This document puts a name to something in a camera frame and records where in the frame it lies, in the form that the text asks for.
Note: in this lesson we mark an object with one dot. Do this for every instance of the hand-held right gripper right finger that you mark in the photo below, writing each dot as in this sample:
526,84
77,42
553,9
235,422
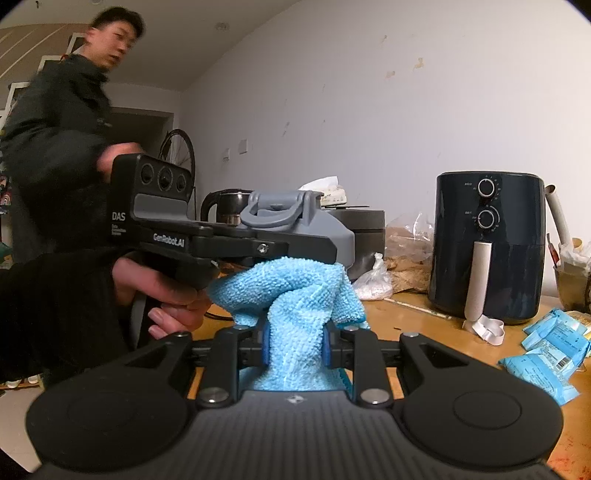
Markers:
325,346

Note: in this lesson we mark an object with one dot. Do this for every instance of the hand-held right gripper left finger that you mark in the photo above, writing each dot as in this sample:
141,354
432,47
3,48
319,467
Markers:
264,345

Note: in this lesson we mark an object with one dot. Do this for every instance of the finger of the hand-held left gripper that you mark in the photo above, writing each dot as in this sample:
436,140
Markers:
286,248

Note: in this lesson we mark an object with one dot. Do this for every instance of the blue microfiber cloth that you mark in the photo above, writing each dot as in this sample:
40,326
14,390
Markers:
295,318

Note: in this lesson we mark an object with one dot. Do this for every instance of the clear shaker bottle grey lid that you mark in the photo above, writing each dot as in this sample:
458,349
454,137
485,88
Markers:
323,230

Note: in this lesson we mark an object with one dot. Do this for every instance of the person's left forearm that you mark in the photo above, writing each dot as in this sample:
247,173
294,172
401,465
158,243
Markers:
55,314

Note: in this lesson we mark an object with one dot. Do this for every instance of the person's left hand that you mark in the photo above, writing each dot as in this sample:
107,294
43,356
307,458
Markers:
175,311

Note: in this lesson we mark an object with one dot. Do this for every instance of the tissue pack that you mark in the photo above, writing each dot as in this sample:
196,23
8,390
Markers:
330,194

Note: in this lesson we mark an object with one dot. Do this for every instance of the steel electric kettle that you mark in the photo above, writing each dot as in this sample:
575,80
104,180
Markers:
221,201

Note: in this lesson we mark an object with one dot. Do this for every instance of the bicycle wheel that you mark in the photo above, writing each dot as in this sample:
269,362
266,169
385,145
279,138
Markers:
190,150

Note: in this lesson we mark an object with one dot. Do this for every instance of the small white plastic bag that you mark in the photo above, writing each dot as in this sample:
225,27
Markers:
371,284

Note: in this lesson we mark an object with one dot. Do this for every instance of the grey rice cooker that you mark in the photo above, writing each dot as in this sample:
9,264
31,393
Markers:
369,230

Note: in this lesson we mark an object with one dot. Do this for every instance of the thin white stick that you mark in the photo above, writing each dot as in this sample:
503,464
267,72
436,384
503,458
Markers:
415,307

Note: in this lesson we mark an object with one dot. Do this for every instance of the clear bag of brown food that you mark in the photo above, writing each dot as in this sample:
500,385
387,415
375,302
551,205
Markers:
408,258

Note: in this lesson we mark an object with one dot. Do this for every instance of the white lattice shelf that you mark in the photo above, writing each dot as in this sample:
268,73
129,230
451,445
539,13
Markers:
46,60

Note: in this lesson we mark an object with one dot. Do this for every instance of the black air fryer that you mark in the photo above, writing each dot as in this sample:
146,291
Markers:
508,258

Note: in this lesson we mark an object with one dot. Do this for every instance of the pair of slippers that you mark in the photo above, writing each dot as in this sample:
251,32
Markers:
23,381

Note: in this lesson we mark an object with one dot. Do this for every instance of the yellow packet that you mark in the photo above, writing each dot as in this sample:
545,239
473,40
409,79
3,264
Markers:
579,321

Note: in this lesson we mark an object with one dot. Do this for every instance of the wrapped brown jar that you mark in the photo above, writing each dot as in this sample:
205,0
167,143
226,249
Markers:
572,281

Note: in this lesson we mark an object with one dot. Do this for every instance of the white paper tube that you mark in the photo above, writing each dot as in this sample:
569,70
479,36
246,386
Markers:
557,212

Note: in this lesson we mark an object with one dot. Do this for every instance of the white wall switch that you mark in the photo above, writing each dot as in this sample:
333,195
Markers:
244,146

